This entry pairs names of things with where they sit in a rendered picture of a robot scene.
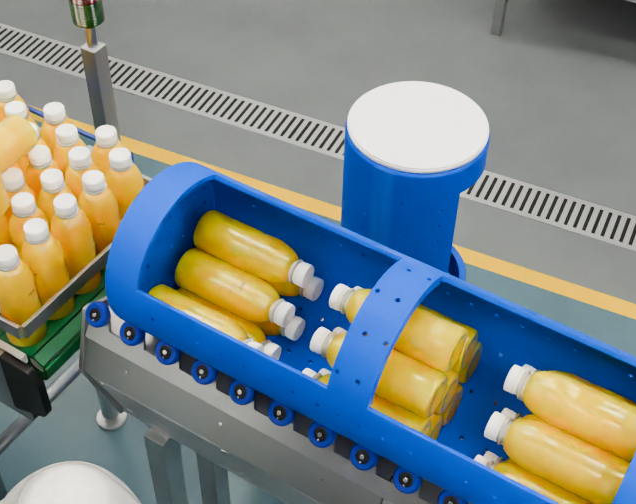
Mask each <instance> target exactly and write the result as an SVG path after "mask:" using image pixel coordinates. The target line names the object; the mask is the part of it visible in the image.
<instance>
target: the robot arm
mask: <svg viewBox="0 0 636 504"><path fill-rule="evenodd" d="M0 504H141V503H140V501H139V500H138V498H137V497H136V496H135V494H134V493H133V492H132V491H131V490H130V489H129V487H128V486H127V485H126V484H125V483H124V482H123V481H121V480H120V479H119V478H118V477H116V476H115V475H114V474H112V473H111V472H109V471H108V470H106V469H104V468H102V467H100V466H97V465H95V464H91V463H87V462H82V461H66V462H60V463H55V464H52V465H49V466H46V467H44V468H42V469H40V470H38V471H36V472H34V473H32V474H30V475H29V476H27V477H26V478H25V479H23V480H22V481H20V482H19V483H18V484H17V485H16V486H15V487H13V488H12V489H11V490H10V492H9V493H8V494H7V495H6V497H5V498H4V499H2V500H1V501H0Z"/></svg>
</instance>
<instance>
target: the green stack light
mask: <svg viewBox="0 0 636 504"><path fill-rule="evenodd" d="M68 2H69V0H68ZM69 7H70V13H71V18H72V22H73V24H74V25H75V26H77V27H80V28H94V27H97V26H99V25H100V24H102V23H103V22H104V20H105V15H104V8H103V2H102V0H99V1H98V2H96V3H95V4H92V5H89V6H77V5H74V4H72V3H70V2H69Z"/></svg>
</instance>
